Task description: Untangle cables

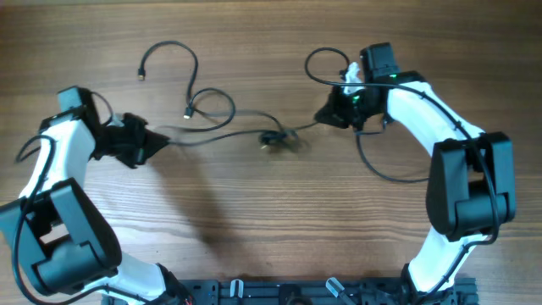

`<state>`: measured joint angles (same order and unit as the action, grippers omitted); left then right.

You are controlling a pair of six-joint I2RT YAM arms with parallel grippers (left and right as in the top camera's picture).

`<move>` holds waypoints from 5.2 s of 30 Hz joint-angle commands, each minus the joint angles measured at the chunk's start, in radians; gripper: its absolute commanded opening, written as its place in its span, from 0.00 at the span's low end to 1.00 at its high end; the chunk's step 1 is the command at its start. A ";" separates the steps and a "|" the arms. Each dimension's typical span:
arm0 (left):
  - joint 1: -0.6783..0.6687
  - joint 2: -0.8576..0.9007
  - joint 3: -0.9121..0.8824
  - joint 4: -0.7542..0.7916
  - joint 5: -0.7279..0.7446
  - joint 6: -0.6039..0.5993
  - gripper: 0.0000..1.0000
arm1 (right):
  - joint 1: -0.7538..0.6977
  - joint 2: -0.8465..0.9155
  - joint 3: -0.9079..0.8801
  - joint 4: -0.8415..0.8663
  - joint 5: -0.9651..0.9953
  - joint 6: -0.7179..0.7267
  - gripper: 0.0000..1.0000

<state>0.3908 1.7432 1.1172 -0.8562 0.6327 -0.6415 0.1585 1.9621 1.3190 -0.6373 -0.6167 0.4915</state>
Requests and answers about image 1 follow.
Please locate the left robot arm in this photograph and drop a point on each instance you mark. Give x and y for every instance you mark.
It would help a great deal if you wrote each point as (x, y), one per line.
(60, 242)

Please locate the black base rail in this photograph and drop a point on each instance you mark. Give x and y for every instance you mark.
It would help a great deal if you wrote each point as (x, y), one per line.
(377, 291)

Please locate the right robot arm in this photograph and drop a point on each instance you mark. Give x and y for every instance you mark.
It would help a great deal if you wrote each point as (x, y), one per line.
(471, 189)

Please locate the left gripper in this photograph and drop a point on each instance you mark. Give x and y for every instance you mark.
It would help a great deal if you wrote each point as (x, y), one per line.
(145, 138)

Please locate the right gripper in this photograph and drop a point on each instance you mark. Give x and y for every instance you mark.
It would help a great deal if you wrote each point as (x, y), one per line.
(333, 113)

